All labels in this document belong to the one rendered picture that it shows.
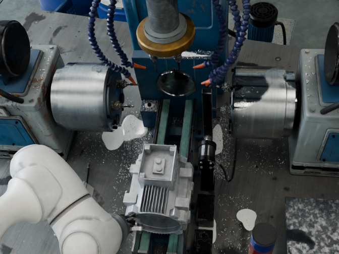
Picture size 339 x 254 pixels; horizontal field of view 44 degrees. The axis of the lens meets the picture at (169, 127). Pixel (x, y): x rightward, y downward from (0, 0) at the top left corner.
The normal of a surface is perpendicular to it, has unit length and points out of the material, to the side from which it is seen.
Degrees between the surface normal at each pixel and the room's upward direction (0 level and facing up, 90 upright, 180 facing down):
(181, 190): 0
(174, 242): 0
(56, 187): 31
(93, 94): 36
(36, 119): 90
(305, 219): 0
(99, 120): 77
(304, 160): 90
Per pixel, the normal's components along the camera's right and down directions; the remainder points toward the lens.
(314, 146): -0.11, 0.81
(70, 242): -0.22, -0.12
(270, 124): -0.15, 0.56
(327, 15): -0.09, -0.58
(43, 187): 0.47, -0.38
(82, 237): 0.01, -0.23
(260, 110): -0.15, 0.27
